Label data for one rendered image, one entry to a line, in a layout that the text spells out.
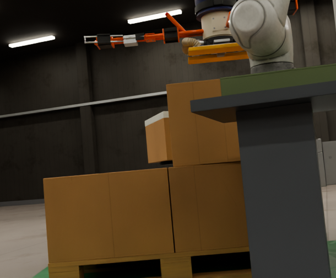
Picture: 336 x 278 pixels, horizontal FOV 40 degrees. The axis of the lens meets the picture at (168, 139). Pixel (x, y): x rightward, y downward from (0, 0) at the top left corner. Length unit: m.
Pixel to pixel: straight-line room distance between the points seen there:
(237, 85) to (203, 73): 9.36
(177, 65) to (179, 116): 8.90
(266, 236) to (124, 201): 0.84
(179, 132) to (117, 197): 0.43
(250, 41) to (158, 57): 9.84
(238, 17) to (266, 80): 0.22
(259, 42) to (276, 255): 0.70
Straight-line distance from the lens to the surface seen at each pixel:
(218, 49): 2.36
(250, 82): 1.54
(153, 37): 2.47
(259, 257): 1.63
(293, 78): 1.52
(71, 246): 2.28
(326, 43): 10.66
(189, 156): 2.20
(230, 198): 2.21
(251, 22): 1.46
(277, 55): 1.67
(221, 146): 2.20
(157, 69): 11.26
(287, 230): 1.60
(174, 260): 2.23
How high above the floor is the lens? 0.52
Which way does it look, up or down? 4 degrees up
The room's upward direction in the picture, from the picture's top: 5 degrees counter-clockwise
